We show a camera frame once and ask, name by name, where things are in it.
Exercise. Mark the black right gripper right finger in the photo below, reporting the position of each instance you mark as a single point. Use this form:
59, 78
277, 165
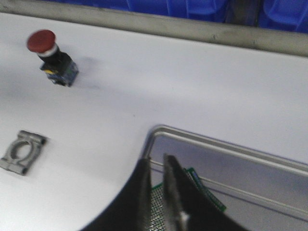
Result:
185, 207

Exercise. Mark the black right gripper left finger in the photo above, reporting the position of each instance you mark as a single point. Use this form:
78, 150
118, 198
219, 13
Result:
131, 209

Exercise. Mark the green perforated circuit board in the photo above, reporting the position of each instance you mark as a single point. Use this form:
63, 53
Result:
157, 212

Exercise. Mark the silver metal tray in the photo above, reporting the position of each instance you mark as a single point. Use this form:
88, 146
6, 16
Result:
260, 191

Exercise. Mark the red emergency stop button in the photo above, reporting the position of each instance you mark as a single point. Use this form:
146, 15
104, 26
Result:
58, 66

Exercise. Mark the centre blue plastic crate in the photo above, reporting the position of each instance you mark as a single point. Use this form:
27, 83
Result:
205, 10

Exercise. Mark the blue plastic crate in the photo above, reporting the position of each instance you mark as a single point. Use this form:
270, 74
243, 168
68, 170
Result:
205, 10
287, 15

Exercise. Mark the right blue plastic crate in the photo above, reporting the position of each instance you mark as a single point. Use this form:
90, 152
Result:
287, 15

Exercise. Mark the grey metal mounting bracket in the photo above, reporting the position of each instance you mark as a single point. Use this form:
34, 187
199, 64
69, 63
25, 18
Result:
23, 152

